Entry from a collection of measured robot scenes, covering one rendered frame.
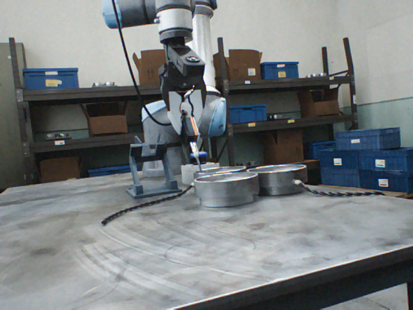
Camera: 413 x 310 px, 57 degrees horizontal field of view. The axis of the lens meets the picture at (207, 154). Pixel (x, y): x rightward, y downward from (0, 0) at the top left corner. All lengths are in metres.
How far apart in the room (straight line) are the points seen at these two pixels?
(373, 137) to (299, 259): 4.12
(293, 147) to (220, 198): 4.39
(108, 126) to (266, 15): 2.76
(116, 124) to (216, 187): 3.60
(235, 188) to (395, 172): 3.80
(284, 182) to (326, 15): 5.65
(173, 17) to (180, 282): 0.62
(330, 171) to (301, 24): 2.21
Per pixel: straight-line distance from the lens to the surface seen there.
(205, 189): 0.59
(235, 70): 4.64
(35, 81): 4.20
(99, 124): 4.13
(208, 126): 1.16
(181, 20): 0.84
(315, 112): 5.20
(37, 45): 4.79
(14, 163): 4.42
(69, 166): 4.12
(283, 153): 4.88
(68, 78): 4.22
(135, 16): 0.97
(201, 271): 0.33
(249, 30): 5.48
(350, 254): 0.36
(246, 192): 0.59
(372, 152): 4.46
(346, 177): 4.77
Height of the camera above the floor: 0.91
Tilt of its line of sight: 3 degrees down
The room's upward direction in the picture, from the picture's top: 6 degrees counter-clockwise
